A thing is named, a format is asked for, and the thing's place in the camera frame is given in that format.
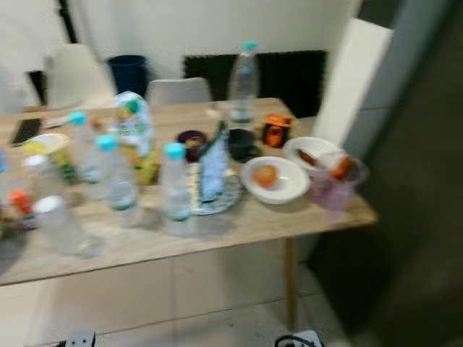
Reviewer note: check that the black bowl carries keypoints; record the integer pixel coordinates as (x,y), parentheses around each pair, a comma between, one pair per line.
(241,144)

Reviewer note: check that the clear bottle white cap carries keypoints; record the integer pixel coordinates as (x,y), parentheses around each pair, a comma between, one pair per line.
(66,225)
(40,177)

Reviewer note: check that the patterned plate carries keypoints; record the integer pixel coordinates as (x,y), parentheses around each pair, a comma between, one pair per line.
(233,196)

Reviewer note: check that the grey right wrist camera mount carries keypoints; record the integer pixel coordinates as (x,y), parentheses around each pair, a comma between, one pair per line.
(308,339)

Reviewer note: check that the black foam panel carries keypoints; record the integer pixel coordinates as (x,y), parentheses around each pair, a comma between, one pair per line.
(293,79)

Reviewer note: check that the small bottle orange cap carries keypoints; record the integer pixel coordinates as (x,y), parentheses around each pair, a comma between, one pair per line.
(22,204)

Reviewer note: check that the light grey chair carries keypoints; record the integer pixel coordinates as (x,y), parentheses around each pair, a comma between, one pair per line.
(177,90)

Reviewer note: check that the brown sausage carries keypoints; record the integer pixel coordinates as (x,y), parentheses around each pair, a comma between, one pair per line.
(307,157)

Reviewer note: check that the orange fruit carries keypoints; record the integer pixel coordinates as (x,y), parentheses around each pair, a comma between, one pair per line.
(265,175)

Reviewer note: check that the white bowl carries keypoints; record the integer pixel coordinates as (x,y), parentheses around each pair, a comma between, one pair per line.
(289,188)
(325,146)

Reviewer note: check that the dark purple mug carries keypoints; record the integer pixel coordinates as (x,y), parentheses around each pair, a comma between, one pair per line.
(192,143)

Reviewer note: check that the black phone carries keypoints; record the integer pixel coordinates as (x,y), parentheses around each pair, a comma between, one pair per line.
(27,130)

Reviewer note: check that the dark blue bin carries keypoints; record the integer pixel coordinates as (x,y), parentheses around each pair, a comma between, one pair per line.
(126,72)

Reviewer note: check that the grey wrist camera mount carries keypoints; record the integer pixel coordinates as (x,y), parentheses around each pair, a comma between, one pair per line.
(308,339)
(81,338)

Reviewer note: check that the orange and black mug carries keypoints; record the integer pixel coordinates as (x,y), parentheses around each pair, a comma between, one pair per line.
(276,131)

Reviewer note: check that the brown orange food piece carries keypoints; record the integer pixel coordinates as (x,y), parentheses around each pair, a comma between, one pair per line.
(341,168)

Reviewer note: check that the pink plastic jug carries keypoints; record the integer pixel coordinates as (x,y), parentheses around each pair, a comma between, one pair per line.
(333,191)

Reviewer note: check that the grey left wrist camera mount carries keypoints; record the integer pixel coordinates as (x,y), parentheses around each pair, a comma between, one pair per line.
(81,338)

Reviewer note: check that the tall clear bottle teal cap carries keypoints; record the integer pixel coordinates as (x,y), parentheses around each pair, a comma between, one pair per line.
(242,87)

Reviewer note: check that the white chair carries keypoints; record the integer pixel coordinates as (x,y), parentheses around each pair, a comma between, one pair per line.
(76,76)

